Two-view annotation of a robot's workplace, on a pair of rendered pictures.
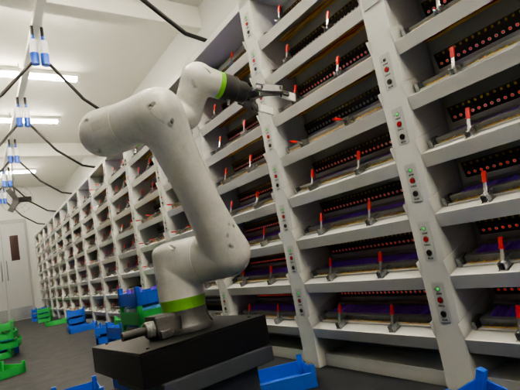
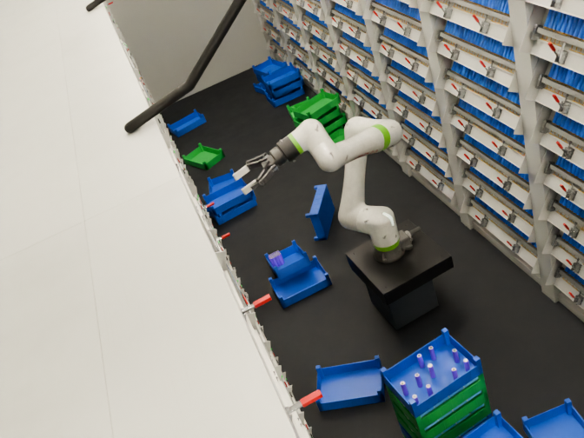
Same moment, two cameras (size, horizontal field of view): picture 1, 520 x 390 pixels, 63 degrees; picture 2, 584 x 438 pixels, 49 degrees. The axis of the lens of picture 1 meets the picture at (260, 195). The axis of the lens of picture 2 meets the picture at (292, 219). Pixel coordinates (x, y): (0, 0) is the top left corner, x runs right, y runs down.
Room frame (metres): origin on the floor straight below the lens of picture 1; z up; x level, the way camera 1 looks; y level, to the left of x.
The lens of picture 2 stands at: (3.44, 1.01, 2.32)
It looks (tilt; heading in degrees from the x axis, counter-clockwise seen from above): 34 degrees down; 207
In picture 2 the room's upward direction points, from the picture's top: 22 degrees counter-clockwise
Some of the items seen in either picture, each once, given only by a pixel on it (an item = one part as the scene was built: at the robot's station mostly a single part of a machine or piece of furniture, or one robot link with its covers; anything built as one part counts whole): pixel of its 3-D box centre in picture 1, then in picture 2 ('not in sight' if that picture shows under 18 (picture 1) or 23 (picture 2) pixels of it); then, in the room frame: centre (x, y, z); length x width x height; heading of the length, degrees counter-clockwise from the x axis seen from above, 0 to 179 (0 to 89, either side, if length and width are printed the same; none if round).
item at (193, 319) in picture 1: (167, 323); (398, 242); (1.17, 0.31, 0.39); 0.26 x 0.15 x 0.06; 128
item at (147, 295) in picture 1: (158, 290); (430, 370); (1.97, 0.54, 0.44); 0.30 x 0.20 x 0.08; 132
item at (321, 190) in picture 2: not in sight; (320, 212); (0.50, -0.32, 0.10); 0.30 x 0.08 x 0.20; 2
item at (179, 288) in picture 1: (182, 273); (380, 227); (1.21, 0.26, 0.51); 0.16 x 0.13 x 0.19; 67
